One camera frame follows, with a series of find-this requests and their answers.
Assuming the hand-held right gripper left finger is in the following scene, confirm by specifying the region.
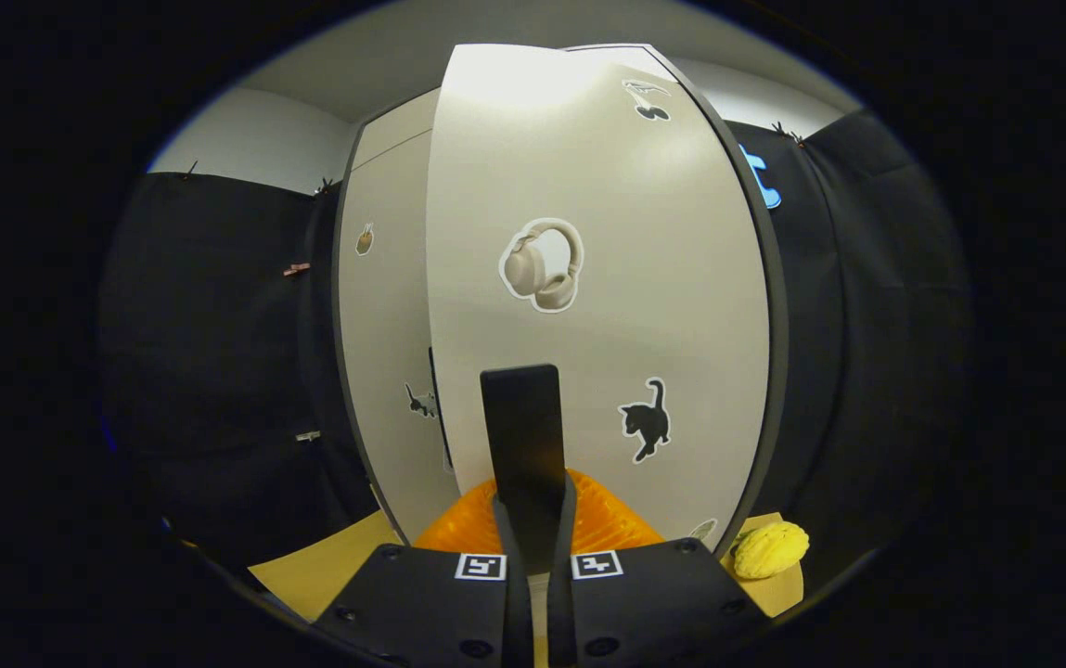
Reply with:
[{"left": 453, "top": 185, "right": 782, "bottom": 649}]
[{"left": 310, "top": 469, "right": 533, "bottom": 668}]

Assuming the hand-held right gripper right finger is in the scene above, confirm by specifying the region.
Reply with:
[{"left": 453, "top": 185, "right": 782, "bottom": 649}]
[{"left": 546, "top": 469, "right": 770, "bottom": 668}]

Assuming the black door handle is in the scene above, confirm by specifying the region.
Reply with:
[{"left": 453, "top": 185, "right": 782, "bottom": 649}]
[
  {"left": 428, "top": 346, "right": 456, "bottom": 474},
  {"left": 480, "top": 364, "right": 569, "bottom": 576}
]

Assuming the shoe cabinet door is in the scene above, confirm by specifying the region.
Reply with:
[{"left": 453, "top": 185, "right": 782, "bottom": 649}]
[
  {"left": 426, "top": 42, "right": 772, "bottom": 558},
  {"left": 338, "top": 130, "right": 459, "bottom": 544}
]

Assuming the grey double-door shoe cabinet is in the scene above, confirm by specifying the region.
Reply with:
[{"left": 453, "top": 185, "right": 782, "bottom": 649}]
[{"left": 331, "top": 42, "right": 789, "bottom": 562}]

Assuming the yellow knobbly object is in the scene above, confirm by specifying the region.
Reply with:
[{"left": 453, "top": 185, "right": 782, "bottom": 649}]
[{"left": 732, "top": 520, "right": 812, "bottom": 582}]

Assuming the black backdrop cloth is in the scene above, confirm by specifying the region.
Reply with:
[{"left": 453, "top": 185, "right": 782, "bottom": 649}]
[{"left": 98, "top": 109, "right": 974, "bottom": 567}]

